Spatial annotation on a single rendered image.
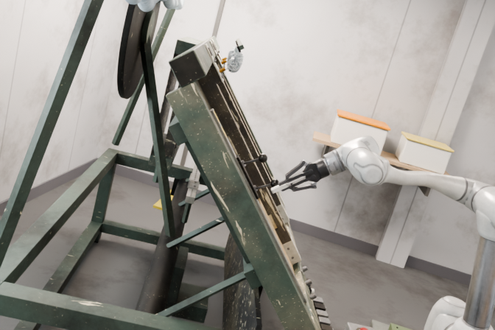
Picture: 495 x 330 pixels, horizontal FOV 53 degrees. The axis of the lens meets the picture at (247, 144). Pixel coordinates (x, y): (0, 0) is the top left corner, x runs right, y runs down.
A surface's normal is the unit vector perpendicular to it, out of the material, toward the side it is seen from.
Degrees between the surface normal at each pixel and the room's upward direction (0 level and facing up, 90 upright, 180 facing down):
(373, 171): 93
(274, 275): 90
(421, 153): 90
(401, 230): 90
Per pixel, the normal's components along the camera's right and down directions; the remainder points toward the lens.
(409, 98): -0.15, 0.18
